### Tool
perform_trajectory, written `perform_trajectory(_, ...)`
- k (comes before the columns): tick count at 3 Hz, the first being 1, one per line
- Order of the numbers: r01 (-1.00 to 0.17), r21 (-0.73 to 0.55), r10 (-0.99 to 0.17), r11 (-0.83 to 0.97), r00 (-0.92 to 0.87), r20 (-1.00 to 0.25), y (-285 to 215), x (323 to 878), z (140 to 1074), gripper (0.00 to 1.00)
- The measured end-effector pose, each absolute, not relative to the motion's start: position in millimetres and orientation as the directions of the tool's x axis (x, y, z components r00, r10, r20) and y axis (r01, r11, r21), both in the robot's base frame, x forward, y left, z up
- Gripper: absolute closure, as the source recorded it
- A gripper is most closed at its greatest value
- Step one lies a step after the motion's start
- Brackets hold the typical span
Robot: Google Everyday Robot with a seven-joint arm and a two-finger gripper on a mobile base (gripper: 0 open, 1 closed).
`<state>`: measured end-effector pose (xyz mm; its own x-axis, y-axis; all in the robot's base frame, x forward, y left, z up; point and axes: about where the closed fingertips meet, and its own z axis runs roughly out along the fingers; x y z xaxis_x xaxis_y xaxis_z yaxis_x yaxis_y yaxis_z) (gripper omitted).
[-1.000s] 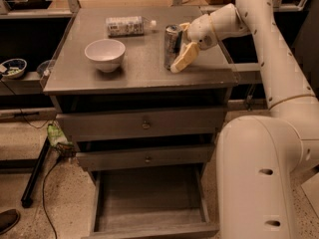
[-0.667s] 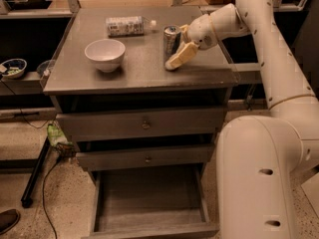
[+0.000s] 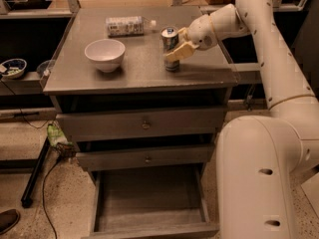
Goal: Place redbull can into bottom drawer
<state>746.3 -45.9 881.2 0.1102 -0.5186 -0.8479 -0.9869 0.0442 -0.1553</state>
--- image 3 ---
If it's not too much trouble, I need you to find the grey middle drawer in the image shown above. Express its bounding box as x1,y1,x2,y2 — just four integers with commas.
76,143,214,171

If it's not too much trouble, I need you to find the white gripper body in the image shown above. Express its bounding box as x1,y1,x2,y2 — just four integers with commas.
187,15,217,51

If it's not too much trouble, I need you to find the black floor cable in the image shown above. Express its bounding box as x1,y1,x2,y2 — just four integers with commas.
41,154,64,239

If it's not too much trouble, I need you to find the blue patterned bowl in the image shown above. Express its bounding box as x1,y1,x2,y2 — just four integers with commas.
0,58,27,79

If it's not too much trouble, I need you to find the black metal table leg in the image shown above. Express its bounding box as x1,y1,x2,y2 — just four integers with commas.
21,138,50,208

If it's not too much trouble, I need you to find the grey drawer cabinet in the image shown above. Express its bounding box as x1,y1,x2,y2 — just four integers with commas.
43,6,239,177

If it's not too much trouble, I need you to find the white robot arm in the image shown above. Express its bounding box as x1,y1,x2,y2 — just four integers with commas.
164,0,319,239

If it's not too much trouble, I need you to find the silver blue redbull can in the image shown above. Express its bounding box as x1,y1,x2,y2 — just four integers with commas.
160,26,179,72

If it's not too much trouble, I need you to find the grey side shelf bar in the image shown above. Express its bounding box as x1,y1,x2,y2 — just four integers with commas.
234,63,261,85

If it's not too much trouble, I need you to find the dark shoe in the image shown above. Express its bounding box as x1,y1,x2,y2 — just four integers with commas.
0,209,20,235

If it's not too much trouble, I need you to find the small clear cup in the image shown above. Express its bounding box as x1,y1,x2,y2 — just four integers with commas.
36,60,55,78

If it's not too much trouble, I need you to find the grey open bottom drawer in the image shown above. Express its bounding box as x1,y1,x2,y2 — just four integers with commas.
82,164,219,239

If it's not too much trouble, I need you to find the grey top drawer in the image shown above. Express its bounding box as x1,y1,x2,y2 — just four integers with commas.
57,107,224,141

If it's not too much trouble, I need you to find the white ceramic bowl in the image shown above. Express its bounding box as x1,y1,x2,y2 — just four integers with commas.
85,39,126,73

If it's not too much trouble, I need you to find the green snack bag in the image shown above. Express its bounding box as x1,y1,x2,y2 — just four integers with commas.
47,123,73,150

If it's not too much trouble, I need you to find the plastic water bottle lying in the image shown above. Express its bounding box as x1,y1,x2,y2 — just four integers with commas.
106,16,157,37

